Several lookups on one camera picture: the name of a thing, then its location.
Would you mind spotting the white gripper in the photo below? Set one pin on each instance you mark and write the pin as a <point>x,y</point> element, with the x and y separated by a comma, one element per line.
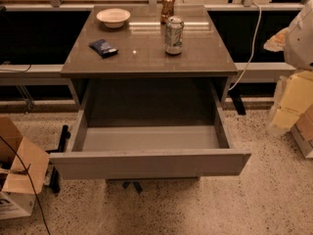
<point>299,44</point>

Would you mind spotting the green white 7up can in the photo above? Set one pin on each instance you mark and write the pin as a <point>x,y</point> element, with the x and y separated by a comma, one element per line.
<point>173,35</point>

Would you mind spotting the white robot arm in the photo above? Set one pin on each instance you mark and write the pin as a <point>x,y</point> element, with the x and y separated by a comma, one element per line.
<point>298,51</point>

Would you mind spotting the open grey top drawer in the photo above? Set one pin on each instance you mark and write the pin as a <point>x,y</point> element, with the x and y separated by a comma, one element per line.
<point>153,128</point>

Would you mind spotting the grey cabinet with glossy top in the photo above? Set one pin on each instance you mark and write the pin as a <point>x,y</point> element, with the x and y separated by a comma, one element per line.
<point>141,51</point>

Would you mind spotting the brown soda can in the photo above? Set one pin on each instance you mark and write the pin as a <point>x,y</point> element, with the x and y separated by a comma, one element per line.
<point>167,10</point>

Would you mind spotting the cardboard box right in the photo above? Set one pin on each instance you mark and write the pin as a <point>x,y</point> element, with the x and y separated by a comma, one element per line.
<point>302,132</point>

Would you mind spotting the white ceramic bowl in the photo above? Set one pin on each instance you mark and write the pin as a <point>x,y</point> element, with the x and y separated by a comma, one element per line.
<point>113,18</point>

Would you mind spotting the blue snack bag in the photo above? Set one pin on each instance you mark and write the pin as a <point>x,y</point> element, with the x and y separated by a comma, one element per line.
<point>103,48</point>

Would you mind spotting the open cardboard box left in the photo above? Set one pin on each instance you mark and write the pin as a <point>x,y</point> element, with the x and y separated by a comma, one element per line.
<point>23,169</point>

